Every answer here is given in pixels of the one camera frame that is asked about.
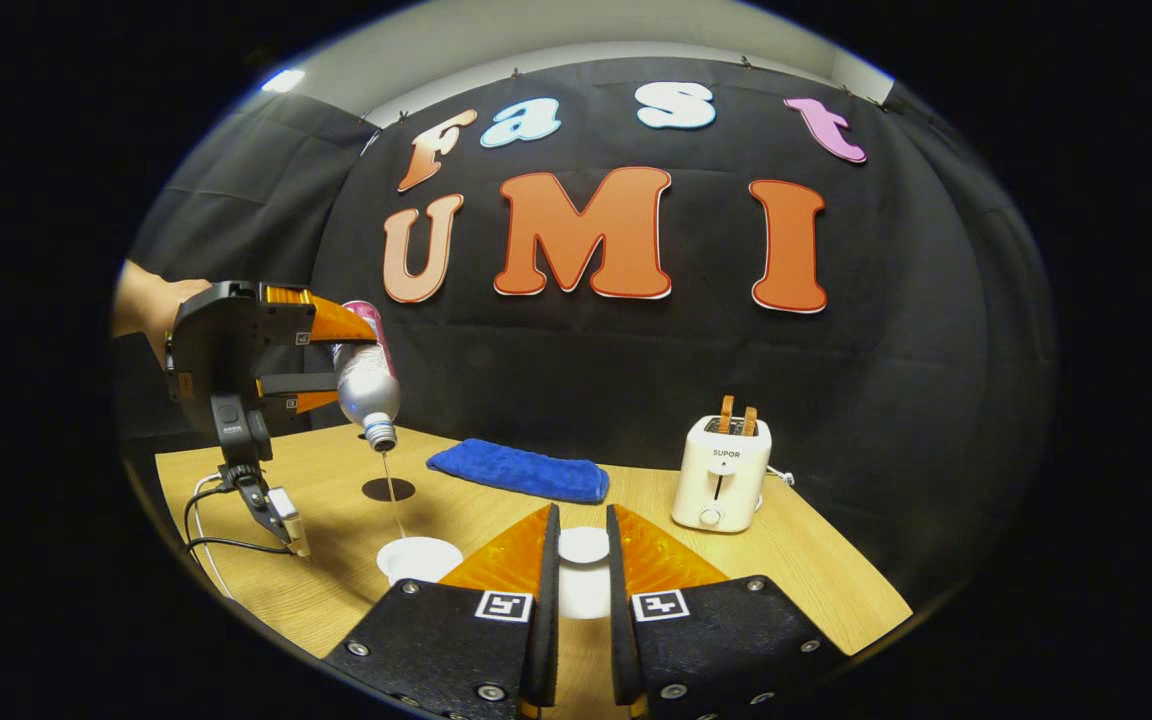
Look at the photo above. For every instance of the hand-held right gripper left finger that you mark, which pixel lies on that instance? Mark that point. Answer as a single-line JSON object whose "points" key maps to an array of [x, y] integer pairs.
{"points": [[543, 620]]}

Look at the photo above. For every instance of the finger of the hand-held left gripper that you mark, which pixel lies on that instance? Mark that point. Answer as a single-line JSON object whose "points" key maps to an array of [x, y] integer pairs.
{"points": [[296, 384], [336, 322]]}

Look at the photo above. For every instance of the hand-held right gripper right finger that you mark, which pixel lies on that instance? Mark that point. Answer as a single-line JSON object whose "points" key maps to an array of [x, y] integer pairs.
{"points": [[621, 620]]}

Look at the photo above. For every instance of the silver water bottle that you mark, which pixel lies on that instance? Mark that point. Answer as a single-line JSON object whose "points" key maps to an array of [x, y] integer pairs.
{"points": [[368, 385]]}

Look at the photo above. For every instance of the white teacup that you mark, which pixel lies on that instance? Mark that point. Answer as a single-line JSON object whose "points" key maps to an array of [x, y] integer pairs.
{"points": [[419, 560]]}

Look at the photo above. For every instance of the blue towel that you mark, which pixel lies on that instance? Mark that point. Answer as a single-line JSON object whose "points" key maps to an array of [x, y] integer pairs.
{"points": [[521, 470]]}

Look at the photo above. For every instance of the white toaster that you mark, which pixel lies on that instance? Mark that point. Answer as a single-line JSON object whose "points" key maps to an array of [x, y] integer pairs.
{"points": [[721, 480]]}

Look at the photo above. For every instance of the toast slice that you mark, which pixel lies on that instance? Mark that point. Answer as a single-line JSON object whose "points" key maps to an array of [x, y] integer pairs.
{"points": [[726, 412], [749, 420]]}

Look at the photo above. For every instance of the ceiling light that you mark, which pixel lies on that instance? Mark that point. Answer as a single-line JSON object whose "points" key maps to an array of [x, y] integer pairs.
{"points": [[283, 80]]}

